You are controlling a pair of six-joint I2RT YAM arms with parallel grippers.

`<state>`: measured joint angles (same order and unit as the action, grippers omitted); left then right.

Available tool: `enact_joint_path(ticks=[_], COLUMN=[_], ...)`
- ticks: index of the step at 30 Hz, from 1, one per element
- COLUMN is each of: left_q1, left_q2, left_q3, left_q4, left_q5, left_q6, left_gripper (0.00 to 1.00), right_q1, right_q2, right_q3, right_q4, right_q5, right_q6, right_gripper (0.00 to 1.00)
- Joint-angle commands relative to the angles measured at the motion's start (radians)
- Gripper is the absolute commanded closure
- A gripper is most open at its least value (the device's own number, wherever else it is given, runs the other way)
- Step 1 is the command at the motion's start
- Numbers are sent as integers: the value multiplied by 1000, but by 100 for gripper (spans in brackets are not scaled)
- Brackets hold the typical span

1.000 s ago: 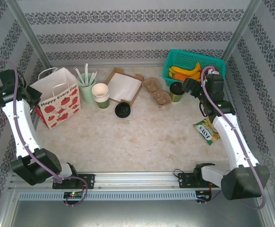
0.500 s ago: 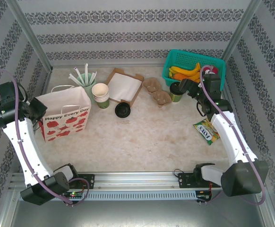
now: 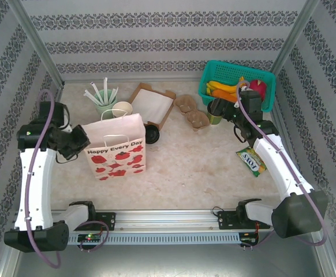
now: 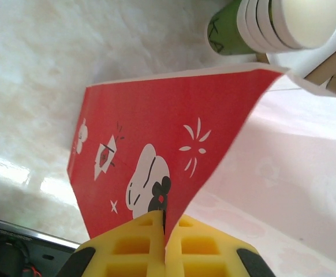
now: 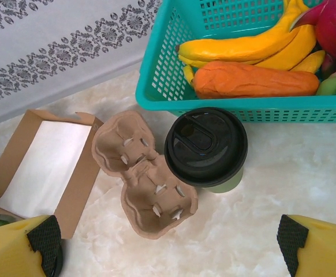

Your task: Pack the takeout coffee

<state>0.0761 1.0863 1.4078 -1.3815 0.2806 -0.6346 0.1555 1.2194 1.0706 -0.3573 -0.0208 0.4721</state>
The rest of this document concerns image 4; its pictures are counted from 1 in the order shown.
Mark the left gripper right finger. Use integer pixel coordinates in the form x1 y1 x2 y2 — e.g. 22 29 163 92
165 214 275 277

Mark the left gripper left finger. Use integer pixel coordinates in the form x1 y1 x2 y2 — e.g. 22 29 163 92
57 209 166 277

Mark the white red printed paper bag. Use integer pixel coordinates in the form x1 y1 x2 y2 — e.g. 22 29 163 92
66 63 336 277

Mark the brown cardboard box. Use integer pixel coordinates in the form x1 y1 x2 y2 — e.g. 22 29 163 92
264 43 336 98

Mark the stack of green paper cups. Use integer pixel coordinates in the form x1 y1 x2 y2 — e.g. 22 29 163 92
207 0 336 57

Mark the long aluminium base rail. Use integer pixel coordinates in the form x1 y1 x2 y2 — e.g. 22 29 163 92
0 215 84 252

